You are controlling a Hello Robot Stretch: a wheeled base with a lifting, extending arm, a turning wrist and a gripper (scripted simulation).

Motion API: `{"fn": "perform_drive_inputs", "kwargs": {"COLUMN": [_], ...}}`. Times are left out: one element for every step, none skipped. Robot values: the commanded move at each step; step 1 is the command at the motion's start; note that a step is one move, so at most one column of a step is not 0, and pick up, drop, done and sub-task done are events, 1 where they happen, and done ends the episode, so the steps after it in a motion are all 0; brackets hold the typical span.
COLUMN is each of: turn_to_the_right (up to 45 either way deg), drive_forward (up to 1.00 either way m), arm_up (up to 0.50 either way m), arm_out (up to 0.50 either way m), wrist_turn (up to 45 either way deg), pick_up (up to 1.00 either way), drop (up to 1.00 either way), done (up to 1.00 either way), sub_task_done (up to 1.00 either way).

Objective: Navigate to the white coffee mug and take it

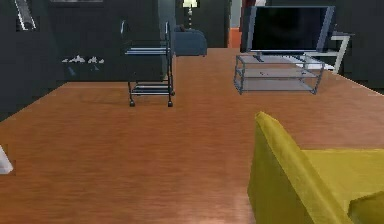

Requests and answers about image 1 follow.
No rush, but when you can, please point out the yellow sofa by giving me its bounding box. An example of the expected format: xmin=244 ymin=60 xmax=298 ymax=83
xmin=247 ymin=111 xmax=384 ymax=224

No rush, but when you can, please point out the blue armchair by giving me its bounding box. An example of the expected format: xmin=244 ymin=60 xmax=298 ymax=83
xmin=173 ymin=24 xmax=208 ymax=57

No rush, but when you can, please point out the white object on floor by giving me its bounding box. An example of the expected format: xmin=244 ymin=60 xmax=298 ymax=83
xmin=0 ymin=145 xmax=14 ymax=175

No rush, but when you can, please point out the black television set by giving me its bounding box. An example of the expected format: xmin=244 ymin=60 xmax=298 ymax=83
xmin=240 ymin=5 xmax=336 ymax=63

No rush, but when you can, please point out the white floor lamp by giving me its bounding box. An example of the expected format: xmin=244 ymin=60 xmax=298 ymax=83
xmin=181 ymin=0 xmax=198 ymax=30

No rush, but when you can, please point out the black wheeled shelf cart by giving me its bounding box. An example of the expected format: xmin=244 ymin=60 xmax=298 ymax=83
xmin=119 ymin=19 xmax=176 ymax=108

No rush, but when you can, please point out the silver framed wall picture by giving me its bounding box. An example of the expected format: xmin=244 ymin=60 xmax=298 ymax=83
xmin=13 ymin=0 xmax=38 ymax=32

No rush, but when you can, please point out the white side table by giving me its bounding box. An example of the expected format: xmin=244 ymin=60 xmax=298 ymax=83
xmin=288 ymin=31 xmax=355 ymax=74

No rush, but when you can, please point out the grey glass television stand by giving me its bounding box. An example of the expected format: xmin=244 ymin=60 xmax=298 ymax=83
xmin=233 ymin=53 xmax=326 ymax=96

